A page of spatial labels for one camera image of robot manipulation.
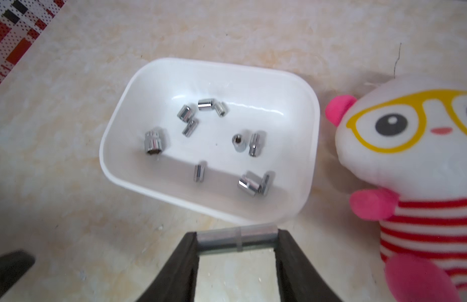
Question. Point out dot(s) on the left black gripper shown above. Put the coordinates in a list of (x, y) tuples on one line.
[(13, 266)]

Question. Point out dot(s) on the short wide chrome socket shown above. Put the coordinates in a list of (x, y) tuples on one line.
[(185, 114)]

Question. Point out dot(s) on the white plastic storage box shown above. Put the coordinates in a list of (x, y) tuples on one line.
[(282, 107)]

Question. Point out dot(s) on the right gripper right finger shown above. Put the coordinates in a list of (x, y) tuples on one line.
[(297, 279)]

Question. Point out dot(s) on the slim chrome socket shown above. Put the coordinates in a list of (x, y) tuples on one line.
[(190, 127)]

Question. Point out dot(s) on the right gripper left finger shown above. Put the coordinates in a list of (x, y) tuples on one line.
[(176, 281)]

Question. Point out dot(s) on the large chrome socket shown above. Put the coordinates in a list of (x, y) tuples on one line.
[(153, 143)]

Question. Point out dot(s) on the small chrome socket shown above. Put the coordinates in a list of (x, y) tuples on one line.
[(220, 108)]

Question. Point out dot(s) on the wide chrome socket front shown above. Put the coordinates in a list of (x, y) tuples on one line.
[(249, 186)]

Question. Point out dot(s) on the pink white plush doll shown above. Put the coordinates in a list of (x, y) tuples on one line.
[(408, 140)]

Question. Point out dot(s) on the long chrome deep socket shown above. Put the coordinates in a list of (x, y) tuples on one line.
[(237, 239)]

